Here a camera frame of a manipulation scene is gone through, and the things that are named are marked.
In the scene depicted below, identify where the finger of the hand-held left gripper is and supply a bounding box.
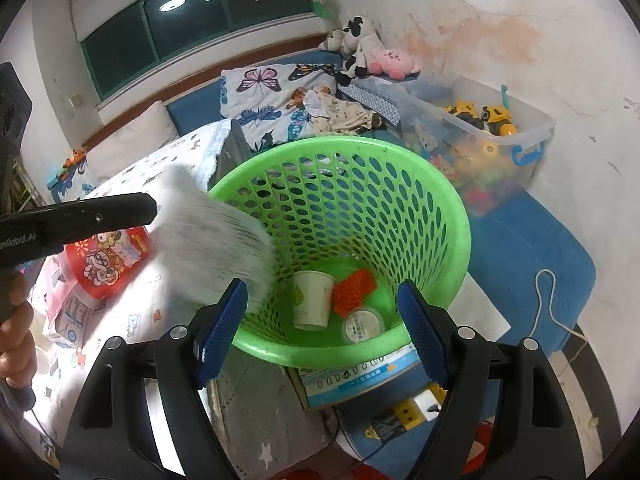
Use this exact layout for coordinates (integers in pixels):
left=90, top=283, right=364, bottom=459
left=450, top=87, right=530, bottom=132
left=65, top=193, right=156, bottom=245

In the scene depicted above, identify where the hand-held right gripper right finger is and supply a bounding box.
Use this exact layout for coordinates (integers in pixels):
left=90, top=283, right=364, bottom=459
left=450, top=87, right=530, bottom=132
left=396, top=279, right=586, bottom=480

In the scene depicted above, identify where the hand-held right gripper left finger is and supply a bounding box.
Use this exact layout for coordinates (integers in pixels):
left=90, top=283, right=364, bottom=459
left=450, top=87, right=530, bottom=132
left=59, top=278, right=249, bottom=480

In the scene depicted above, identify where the red printed snack tub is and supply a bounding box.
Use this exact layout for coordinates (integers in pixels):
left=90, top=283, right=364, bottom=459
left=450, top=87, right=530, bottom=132
left=65, top=225, right=155, bottom=308

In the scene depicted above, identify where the clear pink plastic bag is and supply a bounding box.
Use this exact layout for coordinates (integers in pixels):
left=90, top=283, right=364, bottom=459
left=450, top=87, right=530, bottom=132
left=30, top=255, right=78, bottom=321

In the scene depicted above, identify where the small clear lidded cup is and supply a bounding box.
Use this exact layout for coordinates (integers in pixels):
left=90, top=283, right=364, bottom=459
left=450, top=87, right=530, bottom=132
left=341, top=306, right=386, bottom=346

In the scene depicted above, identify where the orange foam mesh sleeve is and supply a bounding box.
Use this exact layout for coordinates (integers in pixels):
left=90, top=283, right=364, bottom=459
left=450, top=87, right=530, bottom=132
left=331, top=268, right=377, bottom=317

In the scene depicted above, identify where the white plastic bowl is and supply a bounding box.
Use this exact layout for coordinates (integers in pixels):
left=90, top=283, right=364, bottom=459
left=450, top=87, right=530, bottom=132
left=150, top=164, right=277, bottom=313

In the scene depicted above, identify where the white paper cup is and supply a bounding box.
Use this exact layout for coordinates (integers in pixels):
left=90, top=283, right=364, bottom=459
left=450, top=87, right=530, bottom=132
left=292, top=270, right=336, bottom=331

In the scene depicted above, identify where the blue white milk carton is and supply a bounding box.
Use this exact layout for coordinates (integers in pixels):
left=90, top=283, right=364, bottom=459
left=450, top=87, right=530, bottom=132
left=42, top=287, right=103, bottom=350

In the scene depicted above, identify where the green plastic mesh basket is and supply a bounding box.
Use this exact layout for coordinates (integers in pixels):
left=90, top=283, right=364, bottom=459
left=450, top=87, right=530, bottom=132
left=206, top=136, right=472, bottom=369

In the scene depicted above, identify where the person's left hand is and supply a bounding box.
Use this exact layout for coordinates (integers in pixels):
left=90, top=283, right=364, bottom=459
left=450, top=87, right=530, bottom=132
left=0, top=274, right=37, bottom=392

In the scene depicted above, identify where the orange blue toy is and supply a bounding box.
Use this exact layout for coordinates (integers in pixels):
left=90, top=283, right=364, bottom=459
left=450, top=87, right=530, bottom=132
left=47, top=147, right=88, bottom=191

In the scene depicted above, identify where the white plug adapter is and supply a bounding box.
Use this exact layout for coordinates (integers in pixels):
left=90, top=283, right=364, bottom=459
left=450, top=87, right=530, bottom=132
left=415, top=390, right=443, bottom=418

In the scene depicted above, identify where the printed white bed sheet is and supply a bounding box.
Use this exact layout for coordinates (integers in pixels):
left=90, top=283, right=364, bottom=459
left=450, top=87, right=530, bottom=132
left=20, top=119, right=236, bottom=461

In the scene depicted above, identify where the white pillow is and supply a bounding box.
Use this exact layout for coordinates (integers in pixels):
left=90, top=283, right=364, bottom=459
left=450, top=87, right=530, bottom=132
left=82, top=100, right=181, bottom=186

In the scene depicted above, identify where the yellow power strip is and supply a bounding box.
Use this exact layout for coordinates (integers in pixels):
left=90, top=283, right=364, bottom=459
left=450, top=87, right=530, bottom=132
left=365, top=382, right=448, bottom=443

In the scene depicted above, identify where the blue white book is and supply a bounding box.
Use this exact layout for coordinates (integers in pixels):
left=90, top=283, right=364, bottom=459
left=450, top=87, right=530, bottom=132
left=290, top=345, right=423, bottom=411

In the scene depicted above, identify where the grey foam floor mat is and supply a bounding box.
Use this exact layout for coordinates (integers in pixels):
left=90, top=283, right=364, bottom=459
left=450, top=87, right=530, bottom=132
left=207, top=350, right=341, bottom=480

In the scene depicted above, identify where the blue padded mat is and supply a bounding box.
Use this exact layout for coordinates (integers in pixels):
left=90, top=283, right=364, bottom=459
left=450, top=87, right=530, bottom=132
left=165, top=49, right=597, bottom=356

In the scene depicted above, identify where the pile of colourful toys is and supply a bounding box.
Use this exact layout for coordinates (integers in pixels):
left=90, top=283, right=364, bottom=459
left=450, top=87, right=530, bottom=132
left=400, top=120, right=526, bottom=216

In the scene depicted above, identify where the butterfly print pillow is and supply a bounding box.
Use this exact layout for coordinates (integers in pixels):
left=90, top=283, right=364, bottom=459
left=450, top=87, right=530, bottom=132
left=220, top=62, right=341, bottom=153

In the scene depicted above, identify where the green framed window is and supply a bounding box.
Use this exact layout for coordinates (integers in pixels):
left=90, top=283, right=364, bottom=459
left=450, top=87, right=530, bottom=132
left=80, top=0, right=313, bottom=103

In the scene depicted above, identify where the yellow toy truck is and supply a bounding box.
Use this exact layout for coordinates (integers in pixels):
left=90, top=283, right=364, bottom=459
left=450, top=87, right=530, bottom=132
left=442, top=101, right=483, bottom=128
left=480, top=104, right=516, bottom=137

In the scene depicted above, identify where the clear plastic storage box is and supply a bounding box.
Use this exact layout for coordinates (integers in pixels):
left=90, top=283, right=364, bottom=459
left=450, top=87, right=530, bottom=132
left=395, top=77, right=557, bottom=218

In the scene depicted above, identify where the cream patterned garment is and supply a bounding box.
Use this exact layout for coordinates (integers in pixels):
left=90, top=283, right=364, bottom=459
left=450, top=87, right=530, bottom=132
left=305, top=89, right=383, bottom=136

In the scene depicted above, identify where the blue checkered cloth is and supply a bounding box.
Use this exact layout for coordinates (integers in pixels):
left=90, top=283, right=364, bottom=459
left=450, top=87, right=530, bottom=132
left=337, top=80, right=408, bottom=128

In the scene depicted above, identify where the pink plush toy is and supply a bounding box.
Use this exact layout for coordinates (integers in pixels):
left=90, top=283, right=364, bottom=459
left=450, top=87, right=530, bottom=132
left=368, top=47, right=422, bottom=81

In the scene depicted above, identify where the grey plush toy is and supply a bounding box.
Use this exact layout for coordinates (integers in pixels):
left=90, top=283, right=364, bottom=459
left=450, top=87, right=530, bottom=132
left=319, top=27, right=348, bottom=53

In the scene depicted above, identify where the black white cow plush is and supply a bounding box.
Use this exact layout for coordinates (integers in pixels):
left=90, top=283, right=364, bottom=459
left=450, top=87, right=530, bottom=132
left=340, top=15, right=383, bottom=80

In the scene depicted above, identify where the white cord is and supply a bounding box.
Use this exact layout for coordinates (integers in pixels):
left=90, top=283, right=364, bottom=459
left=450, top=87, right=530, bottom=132
left=531, top=268, right=590, bottom=361

